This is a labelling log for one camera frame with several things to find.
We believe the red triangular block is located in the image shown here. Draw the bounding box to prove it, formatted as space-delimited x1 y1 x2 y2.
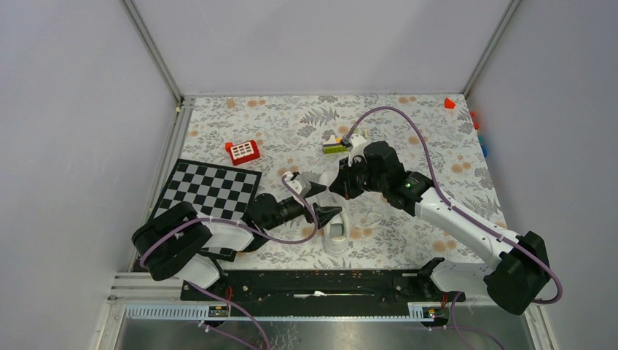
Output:
444 98 456 109

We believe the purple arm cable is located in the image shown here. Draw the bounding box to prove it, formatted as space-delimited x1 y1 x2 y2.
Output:
138 173 320 350
340 106 564 350

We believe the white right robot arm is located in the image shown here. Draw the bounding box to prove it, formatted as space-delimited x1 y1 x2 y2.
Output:
329 137 551 315

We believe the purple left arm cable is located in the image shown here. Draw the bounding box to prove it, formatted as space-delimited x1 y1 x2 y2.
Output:
138 173 320 350

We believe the white sneaker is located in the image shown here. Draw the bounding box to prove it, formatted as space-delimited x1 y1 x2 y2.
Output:
316 171 353 255

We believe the grey slotted cable duct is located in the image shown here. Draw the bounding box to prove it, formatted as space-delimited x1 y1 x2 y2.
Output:
125 300 449 322

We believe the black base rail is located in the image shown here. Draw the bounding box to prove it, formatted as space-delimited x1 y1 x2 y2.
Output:
208 270 465 308

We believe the black white chessboard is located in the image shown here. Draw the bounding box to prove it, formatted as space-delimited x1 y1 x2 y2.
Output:
149 158 263 263

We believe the red white grid toy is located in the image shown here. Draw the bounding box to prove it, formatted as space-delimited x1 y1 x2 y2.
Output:
224 140 261 166

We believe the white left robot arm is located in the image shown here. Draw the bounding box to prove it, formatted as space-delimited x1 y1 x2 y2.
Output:
131 182 343 300

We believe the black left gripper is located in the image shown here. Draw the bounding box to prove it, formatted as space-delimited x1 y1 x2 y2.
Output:
264 181 341 230

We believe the floral patterned table mat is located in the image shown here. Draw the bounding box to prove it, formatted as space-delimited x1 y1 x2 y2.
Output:
181 95 504 271

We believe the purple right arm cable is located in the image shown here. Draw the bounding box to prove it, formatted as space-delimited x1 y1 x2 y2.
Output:
340 106 564 350

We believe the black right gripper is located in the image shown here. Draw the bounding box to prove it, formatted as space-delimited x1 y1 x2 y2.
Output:
329 155 388 200

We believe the blue toy piece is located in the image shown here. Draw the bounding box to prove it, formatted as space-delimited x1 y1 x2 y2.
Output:
478 136 488 158

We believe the green toy brick stack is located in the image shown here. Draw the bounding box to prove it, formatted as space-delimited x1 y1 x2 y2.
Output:
322 135 347 155

